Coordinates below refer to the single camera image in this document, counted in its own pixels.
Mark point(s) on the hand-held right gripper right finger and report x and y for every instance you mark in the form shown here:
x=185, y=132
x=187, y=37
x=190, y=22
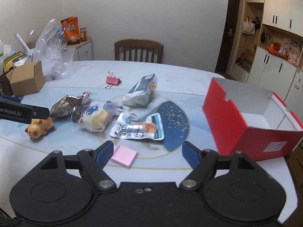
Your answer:
x=191, y=155

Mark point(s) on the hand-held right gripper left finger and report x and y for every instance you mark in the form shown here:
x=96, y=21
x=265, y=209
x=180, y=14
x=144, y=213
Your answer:
x=104, y=155

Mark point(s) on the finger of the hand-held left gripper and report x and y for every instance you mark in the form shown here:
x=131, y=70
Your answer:
x=42, y=113
x=9, y=98

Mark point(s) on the yellow bread packet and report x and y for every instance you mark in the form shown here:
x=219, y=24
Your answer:
x=39, y=128

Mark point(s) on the silver foil snack packet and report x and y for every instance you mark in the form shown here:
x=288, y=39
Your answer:
x=64, y=106

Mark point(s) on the blueberry cake packet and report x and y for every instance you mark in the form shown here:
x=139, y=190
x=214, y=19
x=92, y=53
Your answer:
x=97, y=118

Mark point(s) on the white orange snack packet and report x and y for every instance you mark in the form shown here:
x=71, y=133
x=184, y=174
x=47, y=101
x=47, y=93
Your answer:
x=135, y=128

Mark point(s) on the white cardboard box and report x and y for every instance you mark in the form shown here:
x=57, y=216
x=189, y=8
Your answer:
x=227, y=123

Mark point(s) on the white marble desktop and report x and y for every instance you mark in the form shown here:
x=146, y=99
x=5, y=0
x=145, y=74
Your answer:
x=170, y=78

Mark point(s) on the dark brown box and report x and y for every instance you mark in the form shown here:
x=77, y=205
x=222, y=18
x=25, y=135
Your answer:
x=6, y=82

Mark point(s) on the small brown cardboard box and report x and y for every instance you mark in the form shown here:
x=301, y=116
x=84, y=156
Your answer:
x=27, y=80

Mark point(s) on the yellow container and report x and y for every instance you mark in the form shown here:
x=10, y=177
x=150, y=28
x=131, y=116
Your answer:
x=9, y=61

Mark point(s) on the white tin cup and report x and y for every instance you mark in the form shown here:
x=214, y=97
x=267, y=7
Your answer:
x=19, y=61

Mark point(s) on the white paper roll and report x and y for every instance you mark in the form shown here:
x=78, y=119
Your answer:
x=22, y=42

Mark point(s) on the clear plastic bag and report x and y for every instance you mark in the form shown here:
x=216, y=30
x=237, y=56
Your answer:
x=51, y=47

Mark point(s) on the white blue snack bag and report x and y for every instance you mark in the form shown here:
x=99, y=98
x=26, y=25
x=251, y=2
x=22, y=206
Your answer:
x=139, y=92

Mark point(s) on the small white side cabinet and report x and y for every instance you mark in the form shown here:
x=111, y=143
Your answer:
x=82, y=50

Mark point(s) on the pink binder clip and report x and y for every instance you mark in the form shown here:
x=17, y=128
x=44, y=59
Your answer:
x=113, y=80

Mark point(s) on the orange snack bag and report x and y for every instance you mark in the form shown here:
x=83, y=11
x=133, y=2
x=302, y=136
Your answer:
x=70, y=30

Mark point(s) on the red sauce jar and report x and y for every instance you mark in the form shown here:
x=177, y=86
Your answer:
x=83, y=35

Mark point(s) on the large cardboard box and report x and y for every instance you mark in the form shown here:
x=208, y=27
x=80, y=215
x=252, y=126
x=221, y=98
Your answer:
x=297, y=165

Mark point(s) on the wooden chair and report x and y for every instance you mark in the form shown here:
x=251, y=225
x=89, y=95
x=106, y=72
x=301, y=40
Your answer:
x=138, y=49

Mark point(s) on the white lower cabinet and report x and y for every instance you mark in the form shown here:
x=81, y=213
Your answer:
x=269, y=71

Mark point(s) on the white cabinet with stickers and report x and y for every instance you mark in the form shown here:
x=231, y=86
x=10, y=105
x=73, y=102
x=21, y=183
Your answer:
x=294, y=87

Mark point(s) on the dark wooden door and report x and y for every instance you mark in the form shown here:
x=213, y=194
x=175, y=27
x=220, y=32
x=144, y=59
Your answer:
x=230, y=28

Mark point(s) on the pink countertop organizer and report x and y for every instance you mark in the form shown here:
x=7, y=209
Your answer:
x=294, y=59

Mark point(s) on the white tote bag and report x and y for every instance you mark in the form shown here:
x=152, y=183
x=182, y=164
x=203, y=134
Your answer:
x=248, y=26

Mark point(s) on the black hanging bag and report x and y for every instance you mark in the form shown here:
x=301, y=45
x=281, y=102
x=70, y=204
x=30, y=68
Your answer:
x=256, y=23

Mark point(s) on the white upper wall cabinets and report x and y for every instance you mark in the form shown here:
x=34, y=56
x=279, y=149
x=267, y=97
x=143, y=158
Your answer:
x=277, y=2

